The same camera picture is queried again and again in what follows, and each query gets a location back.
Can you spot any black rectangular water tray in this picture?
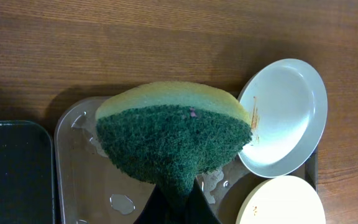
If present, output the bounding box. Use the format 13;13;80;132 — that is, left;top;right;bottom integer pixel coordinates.
0;121;56;223

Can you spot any green yellow scrub sponge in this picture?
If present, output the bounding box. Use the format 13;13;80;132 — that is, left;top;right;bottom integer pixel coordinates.
95;82;252;211

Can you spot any white plate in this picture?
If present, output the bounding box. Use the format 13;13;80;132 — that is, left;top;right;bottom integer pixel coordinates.
236;175;326;224
238;58;328;178

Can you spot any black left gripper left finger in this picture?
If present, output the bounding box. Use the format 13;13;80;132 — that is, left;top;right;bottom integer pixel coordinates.
134;186;170;224

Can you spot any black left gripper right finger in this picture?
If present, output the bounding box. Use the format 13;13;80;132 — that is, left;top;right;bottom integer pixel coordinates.
185;179;221;224

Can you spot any brown plastic serving tray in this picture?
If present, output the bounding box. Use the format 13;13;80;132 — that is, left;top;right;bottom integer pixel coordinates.
53;95;319;224

